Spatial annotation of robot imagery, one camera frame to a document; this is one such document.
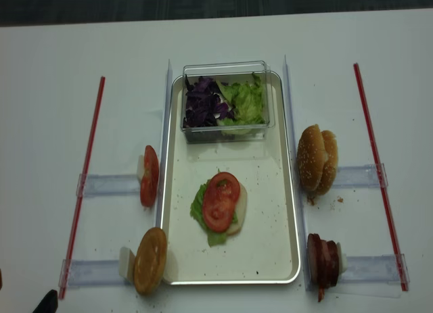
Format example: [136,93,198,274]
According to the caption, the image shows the white tomato pusher block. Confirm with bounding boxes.
[136,155,145,182]

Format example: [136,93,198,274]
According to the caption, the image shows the clear track upper left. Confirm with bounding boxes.
[76,174,140,197]

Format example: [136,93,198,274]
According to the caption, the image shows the white meat pusher block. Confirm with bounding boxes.
[336,242,348,276]

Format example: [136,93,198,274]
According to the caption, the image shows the purple cabbage shreds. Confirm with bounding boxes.
[183,76,235,128]

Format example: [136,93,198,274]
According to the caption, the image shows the white bun pusher block left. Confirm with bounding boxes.
[118,247,135,284]

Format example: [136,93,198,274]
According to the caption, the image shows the clear plastic salad container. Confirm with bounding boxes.
[180,60,275,143]

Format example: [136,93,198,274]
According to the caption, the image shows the clear track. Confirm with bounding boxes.
[76,174,140,197]
[332,164,388,189]
[59,260,130,288]
[331,254,410,298]

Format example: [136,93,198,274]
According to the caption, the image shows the sesame bun front half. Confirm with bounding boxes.
[296,124,327,192]

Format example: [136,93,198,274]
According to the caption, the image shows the clear track upper right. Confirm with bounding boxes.
[332,164,388,189]

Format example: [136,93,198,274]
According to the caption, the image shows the bottom bun slice on tray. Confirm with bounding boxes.
[226,183,248,236]

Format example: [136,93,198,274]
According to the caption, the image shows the green lettuce in container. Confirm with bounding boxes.
[216,73,265,126]

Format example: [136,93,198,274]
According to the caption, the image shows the sesame bun rear half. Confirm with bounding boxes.
[316,130,338,195]

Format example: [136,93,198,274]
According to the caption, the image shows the golden round bun bottom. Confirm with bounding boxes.
[133,226,168,295]

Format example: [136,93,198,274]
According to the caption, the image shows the silver metal tray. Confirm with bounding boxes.
[157,74,300,285]

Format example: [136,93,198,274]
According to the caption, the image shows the meat patty slices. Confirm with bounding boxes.
[307,233,340,302]

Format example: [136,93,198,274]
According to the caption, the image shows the sesame bun half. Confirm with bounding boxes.
[316,130,338,195]
[296,124,327,192]

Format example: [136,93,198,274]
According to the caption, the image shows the right red rail strip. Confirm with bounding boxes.
[353,63,409,292]

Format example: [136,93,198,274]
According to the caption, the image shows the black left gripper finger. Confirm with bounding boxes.
[33,289,58,313]

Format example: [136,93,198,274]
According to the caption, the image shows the red rail strip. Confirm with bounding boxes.
[353,63,409,292]
[58,76,106,300]

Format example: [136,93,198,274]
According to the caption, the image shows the lettuce leaf on bun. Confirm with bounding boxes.
[189,179,237,247]

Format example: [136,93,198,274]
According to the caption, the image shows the clear track lower left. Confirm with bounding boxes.
[59,260,130,288]

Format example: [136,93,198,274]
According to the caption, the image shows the remaining tomato slice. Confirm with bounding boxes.
[140,145,160,208]

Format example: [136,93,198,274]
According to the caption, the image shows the tomato slices pair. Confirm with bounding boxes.
[202,172,240,233]

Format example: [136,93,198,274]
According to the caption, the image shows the left red rail strip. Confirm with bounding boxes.
[58,76,106,300]

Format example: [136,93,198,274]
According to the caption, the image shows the clear track lower right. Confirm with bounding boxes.
[331,254,410,298]

